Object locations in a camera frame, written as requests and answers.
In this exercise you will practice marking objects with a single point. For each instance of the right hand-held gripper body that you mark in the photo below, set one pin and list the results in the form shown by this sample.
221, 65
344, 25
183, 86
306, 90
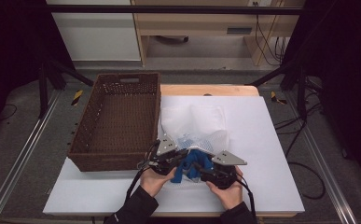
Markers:
228, 158

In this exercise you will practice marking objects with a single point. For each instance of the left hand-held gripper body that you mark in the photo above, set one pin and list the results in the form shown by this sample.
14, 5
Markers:
165, 146

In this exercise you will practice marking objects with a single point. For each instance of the blue printed garment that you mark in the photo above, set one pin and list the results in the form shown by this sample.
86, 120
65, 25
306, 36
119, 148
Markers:
197, 158

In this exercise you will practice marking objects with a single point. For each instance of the white mesh laundry bag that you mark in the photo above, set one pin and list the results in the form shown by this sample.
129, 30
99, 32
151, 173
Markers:
197, 121

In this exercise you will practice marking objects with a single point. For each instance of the brown wicker basket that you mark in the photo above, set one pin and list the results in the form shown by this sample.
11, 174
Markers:
122, 118

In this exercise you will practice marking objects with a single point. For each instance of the person's right hand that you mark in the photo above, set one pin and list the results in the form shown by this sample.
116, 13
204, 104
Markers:
229, 197

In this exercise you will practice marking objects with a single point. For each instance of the person's left hand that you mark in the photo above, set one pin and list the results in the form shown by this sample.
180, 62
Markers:
153, 183

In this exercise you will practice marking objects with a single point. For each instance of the white table board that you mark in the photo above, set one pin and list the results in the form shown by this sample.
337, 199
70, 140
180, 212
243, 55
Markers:
262, 130

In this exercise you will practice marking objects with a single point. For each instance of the yellow black tape strip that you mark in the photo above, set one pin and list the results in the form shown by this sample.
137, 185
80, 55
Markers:
77, 97
276, 98

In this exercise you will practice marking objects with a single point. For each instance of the black metal stand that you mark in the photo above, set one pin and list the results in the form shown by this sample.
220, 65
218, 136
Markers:
301, 93
43, 90

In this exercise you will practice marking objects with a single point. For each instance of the black object under desk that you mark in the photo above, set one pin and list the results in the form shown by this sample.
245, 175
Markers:
172, 39

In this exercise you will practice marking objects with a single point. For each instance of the light wooden desk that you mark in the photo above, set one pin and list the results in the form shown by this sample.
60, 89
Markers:
193, 23

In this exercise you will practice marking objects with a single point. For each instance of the white cabinet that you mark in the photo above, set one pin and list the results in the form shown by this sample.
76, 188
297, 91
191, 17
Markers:
97, 37

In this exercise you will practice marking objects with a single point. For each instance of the black horizontal bar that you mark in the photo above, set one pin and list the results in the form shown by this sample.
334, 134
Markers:
169, 9

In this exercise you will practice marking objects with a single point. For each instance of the dark curtain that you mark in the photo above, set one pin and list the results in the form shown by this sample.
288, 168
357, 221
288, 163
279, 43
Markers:
10, 46
346, 62

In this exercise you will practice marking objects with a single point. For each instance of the metal floor rail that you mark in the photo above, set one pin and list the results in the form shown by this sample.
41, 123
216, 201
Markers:
19, 158
327, 174

